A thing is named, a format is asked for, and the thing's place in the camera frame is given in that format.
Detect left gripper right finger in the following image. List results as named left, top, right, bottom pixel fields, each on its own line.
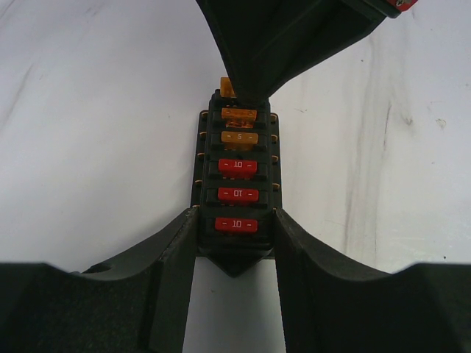
left=273, top=210, right=470, bottom=352

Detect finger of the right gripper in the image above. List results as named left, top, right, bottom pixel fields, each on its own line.
left=198, top=1, right=386, bottom=103

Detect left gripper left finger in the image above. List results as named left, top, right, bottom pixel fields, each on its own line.
left=1, top=208, right=198, bottom=352

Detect orange blade fuse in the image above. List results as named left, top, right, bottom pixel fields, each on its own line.
left=221, top=131, right=259, bottom=151
left=220, top=77, right=237, bottom=99
left=221, top=107, right=258, bottom=129

